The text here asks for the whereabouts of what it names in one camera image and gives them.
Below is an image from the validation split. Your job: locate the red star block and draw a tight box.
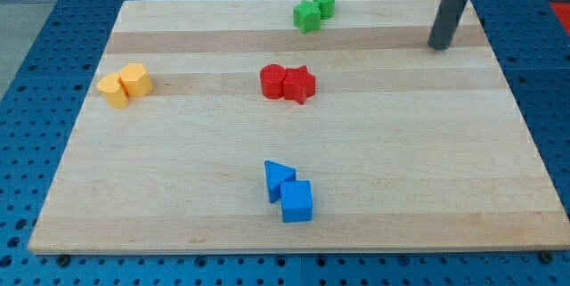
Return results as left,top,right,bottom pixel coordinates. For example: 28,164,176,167
283,65,316,104

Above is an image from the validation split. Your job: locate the green star block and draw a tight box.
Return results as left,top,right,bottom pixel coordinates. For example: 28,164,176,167
293,0,321,34

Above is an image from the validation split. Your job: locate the blue cube block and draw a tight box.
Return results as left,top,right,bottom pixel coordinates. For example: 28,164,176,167
281,181,313,223

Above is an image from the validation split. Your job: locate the yellow half-round block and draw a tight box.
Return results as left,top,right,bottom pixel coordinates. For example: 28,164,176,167
96,72,128,109

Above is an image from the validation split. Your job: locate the yellow hexagon block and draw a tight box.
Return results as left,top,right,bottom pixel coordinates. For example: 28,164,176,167
119,63,153,97

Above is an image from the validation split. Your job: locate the wooden board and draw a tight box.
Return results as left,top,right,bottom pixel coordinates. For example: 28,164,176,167
28,0,569,255

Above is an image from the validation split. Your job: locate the green cylinder block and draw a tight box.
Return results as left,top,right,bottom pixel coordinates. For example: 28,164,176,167
314,0,336,20

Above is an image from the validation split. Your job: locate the blue triangle block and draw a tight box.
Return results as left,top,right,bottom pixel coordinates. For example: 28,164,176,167
264,160,297,203

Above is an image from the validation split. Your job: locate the red cylinder block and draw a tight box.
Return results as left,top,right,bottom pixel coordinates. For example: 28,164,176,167
260,64,287,100

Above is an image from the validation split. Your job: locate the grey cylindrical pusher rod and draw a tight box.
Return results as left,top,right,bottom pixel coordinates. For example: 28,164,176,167
427,0,468,51

